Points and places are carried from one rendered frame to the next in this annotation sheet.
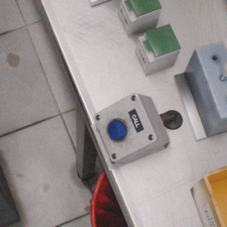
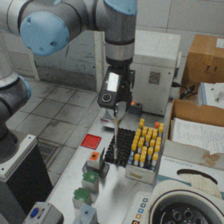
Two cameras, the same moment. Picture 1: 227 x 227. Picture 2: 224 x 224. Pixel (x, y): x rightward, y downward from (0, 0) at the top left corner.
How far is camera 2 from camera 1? 45 cm
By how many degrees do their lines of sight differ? 41
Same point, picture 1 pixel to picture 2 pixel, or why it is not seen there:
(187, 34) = (103, 204)
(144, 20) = (87, 184)
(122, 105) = (44, 204)
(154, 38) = (80, 191)
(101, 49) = (70, 186)
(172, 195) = not seen: outside the picture
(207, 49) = (87, 207)
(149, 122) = (42, 217)
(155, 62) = (74, 201)
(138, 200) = not seen: outside the picture
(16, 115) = not seen: hidden behind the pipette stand
